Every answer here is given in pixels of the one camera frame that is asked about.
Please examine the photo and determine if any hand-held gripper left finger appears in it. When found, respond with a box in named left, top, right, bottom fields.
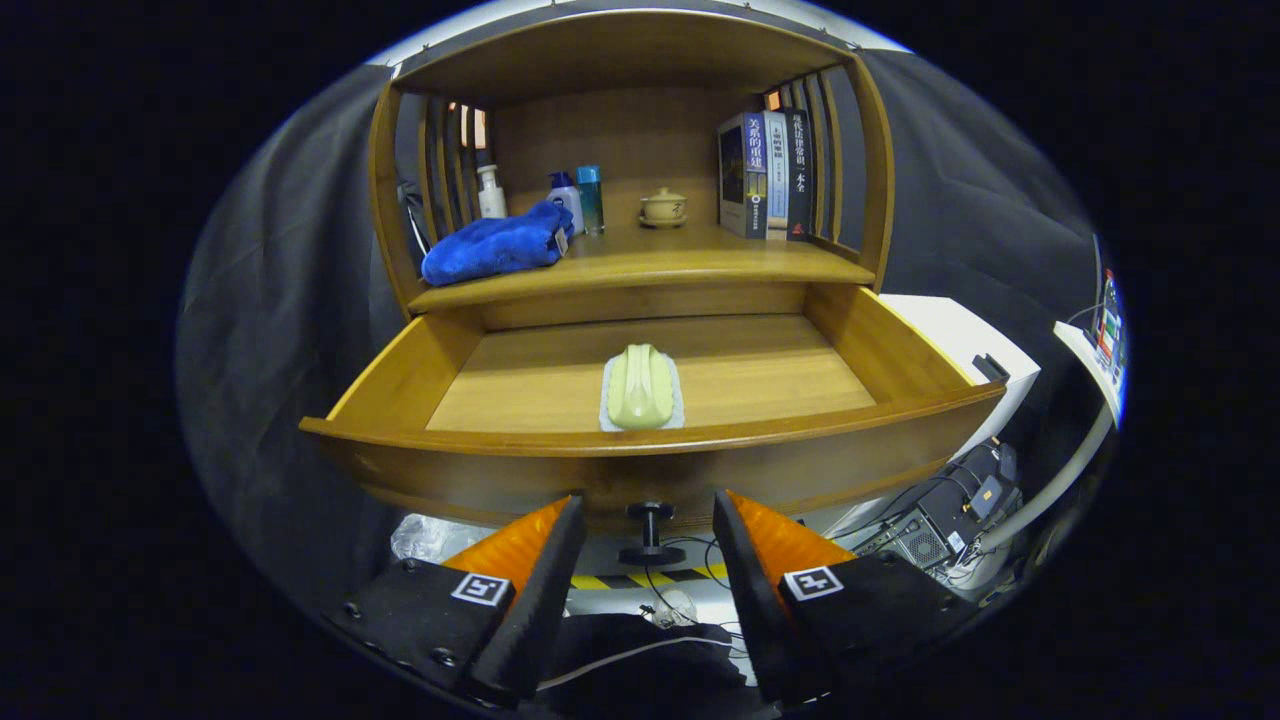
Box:
left=330, top=493, right=589, bottom=709

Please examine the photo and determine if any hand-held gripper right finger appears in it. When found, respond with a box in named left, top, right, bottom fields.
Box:
left=712, top=488, right=986, bottom=706

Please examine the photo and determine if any wooden drawer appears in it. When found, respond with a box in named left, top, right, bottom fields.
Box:
left=298, top=283, right=1006, bottom=569

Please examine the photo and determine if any green handled sponge brush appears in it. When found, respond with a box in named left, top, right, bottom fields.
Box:
left=598, top=343, right=687, bottom=433

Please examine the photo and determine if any white side cabinet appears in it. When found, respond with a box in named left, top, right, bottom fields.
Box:
left=820, top=293, right=1041, bottom=541

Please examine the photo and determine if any wooden cabinet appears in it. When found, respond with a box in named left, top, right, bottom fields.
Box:
left=367, top=8, right=896, bottom=326

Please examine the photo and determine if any yellow black floor tape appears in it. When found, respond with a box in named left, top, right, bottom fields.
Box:
left=570, top=562, right=731, bottom=591

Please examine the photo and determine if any clear plastic bag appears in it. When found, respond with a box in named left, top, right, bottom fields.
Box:
left=390, top=513, right=471, bottom=563

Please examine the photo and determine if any dark cloth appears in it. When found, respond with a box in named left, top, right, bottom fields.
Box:
left=545, top=612, right=751, bottom=716

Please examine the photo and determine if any black computer tower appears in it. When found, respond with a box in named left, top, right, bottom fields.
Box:
left=855, top=440, right=1021, bottom=576

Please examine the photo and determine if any blue towel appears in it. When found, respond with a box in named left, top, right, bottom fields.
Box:
left=421, top=200, right=573, bottom=287

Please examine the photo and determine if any beige lidded tea cup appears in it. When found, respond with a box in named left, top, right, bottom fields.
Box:
left=639, top=187, right=689, bottom=229

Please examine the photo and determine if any teal transparent bottle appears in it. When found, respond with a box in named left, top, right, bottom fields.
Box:
left=576, top=165, right=606, bottom=237

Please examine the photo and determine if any black backdrop cloth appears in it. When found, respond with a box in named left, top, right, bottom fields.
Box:
left=178, top=50, right=1101, bottom=601

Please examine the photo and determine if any white pump bottle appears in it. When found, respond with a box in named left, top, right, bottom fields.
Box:
left=476, top=163, right=508, bottom=221

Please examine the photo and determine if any white bottle with blue cap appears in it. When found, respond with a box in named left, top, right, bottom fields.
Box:
left=547, top=171, right=585, bottom=236

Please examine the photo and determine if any book with blue spine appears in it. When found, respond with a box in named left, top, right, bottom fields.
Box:
left=718, top=112, right=771, bottom=239

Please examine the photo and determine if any book with grey spine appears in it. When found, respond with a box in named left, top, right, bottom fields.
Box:
left=765, top=110, right=791, bottom=241

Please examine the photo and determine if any book with black spine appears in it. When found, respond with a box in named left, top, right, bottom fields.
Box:
left=786, top=108, right=816, bottom=243

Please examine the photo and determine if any tangle of black cables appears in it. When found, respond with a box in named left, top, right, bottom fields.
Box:
left=640, top=535, right=751, bottom=651

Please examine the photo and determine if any white cable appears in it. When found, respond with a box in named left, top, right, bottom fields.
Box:
left=540, top=635, right=721, bottom=691

